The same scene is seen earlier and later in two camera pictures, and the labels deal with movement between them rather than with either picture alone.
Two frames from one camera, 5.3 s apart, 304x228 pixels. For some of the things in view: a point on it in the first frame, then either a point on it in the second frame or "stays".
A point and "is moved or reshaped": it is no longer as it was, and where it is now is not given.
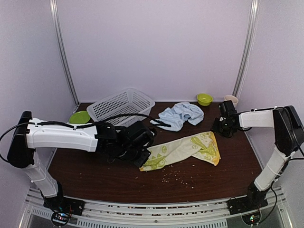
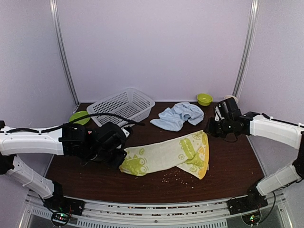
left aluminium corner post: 62,49 stays
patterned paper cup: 234,99 stays
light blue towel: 177,115 stays
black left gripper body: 129,154 -> 101,156
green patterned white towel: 203,146 is moved or reshaped
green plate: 80,117 stays
